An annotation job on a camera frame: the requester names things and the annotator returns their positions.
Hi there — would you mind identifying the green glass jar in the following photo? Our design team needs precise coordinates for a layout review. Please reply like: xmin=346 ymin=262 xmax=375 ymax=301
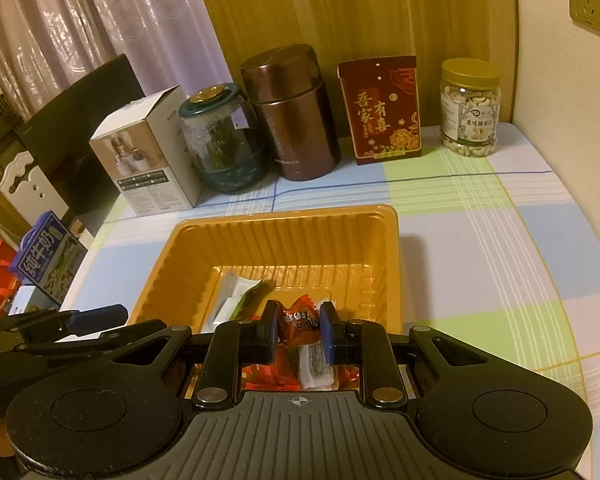
xmin=178 ymin=82 xmax=268 ymax=194

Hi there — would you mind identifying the large red snack packet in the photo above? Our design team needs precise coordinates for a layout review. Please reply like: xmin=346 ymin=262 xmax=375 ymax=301
xmin=242 ymin=348 xmax=301 ymax=391

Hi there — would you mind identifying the orange plastic tray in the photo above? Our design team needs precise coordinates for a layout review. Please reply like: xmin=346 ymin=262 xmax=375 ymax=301
xmin=127 ymin=204 xmax=406 ymax=396

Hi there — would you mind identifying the green candy wrapper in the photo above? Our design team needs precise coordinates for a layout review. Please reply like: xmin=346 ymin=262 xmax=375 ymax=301
xmin=230 ymin=280 xmax=275 ymax=321

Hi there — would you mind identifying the brown metal canister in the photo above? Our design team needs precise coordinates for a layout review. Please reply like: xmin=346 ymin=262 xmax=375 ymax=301
xmin=240 ymin=44 xmax=340 ymax=181

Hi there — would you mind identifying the small red candy packet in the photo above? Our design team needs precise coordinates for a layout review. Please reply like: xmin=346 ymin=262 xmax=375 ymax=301
xmin=277 ymin=295 xmax=321 ymax=347

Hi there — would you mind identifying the white blue box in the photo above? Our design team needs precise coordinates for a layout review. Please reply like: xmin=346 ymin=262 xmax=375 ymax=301
xmin=8 ymin=285 xmax=59 ymax=315

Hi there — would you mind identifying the seaweed snack clear packet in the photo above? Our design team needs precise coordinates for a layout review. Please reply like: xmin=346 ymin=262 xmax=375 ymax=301
xmin=298 ymin=341 xmax=339 ymax=391

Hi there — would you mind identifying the red greeting box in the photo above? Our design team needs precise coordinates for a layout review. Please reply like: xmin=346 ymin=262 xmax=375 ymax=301
xmin=337 ymin=55 xmax=422 ymax=165

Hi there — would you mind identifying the white wooden rack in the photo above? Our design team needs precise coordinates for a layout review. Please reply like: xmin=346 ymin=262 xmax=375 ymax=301
xmin=0 ymin=151 xmax=69 ymax=226

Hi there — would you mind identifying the white product box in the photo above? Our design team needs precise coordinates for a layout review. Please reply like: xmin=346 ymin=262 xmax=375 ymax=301
xmin=90 ymin=86 xmax=202 ymax=216

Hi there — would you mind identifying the plaid tablecloth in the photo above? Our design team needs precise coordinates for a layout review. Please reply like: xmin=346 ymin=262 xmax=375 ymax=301
xmin=59 ymin=121 xmax=600 ymax=480

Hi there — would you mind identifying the silver foil packet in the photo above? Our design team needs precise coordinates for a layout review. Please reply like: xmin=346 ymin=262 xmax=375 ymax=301
xmin=201 ymin=271 xmax=263 ymax=333

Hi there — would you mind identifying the cashew nut plastic jar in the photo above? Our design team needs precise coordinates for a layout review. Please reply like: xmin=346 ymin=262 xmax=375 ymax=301
xmin=440 ymin=58 xmax=502 ymax=157

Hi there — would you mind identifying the dark red snack packet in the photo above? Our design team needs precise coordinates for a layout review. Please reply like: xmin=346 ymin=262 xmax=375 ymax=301
xmin=334 ymin=365 xmax=360 ymax=391

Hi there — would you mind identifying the blue milk carton box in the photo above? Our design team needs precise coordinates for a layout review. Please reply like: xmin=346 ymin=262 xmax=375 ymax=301
xmin=9 ymin=210 xmax=87 ymax=306

